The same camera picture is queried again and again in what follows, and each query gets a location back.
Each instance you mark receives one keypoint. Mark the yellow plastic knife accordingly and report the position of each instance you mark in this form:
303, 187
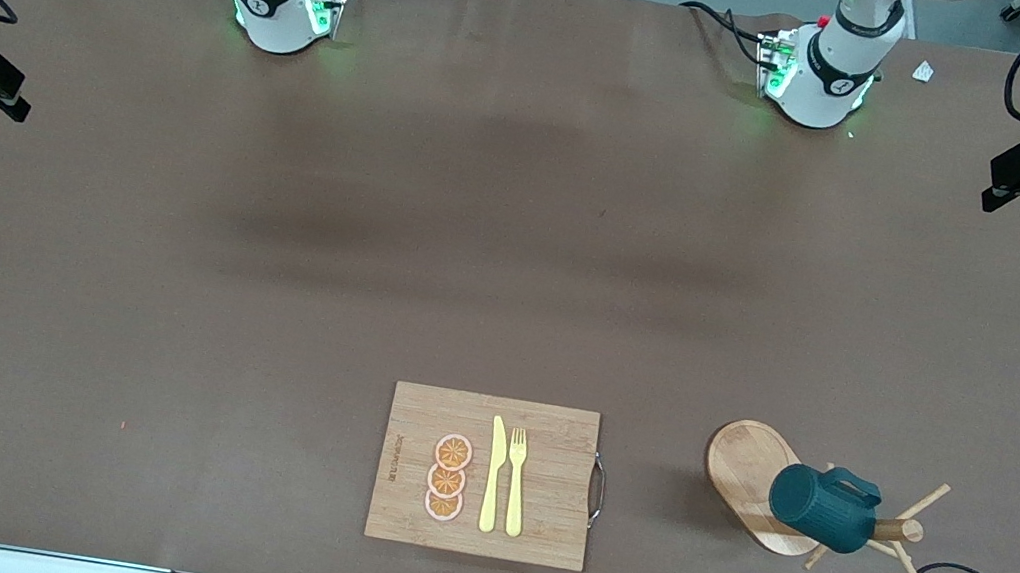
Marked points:
491, 486

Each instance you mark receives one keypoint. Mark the orange slice toy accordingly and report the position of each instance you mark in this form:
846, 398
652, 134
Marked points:
453, 451

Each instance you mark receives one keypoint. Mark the brown table cover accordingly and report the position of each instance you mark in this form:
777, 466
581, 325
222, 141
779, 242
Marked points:
274, 241

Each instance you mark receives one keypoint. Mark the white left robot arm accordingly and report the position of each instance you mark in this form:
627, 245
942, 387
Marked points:
829, 81

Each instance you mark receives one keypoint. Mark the yellow plastic fork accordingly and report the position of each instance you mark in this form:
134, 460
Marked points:
515, 500

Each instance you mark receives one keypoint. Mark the white paper scrap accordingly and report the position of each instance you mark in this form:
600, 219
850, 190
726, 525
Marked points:
923, 71

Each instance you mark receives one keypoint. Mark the bamboo cutting board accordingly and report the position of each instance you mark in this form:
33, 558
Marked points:
553, 475

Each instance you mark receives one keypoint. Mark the wooden mug tree rack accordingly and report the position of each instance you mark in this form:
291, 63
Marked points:
746, 468

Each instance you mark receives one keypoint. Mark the black caster wheel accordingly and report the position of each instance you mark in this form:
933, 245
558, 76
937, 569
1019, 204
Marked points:
1013, 10

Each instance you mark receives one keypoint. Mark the dark teal ribbed cup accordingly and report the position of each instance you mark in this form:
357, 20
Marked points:
816, 504

